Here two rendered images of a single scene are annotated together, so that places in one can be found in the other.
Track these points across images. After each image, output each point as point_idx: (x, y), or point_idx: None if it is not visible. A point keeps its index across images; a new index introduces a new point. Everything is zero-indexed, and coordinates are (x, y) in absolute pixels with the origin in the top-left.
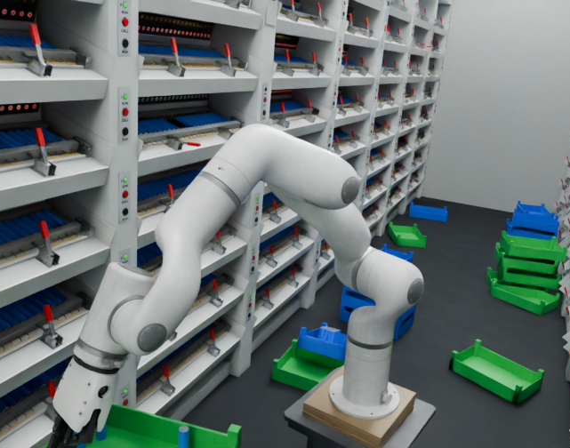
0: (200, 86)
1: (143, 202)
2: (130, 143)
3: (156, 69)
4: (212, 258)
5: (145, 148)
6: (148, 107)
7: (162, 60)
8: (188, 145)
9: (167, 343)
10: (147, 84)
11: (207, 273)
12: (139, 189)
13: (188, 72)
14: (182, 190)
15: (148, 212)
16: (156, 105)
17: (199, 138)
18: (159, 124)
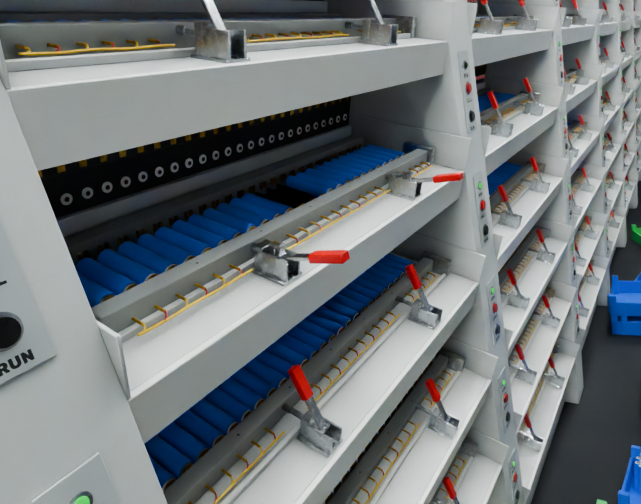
0: (312, 82)
1: (236, 436)
2: (60, 360)
3: (153, 58)
4: (435, 455)
5: (183, 311)
6: (210, 176)
7: (178, 34)
8: (314, 263)
9: None
10: (80, 104)
11: (434, 493)
12: (230, 383)
13: (271, 52)
14: (337, 345)
15: (252, 463)
16: (233, 165)
17: (347, 216)
18: (237, 212)
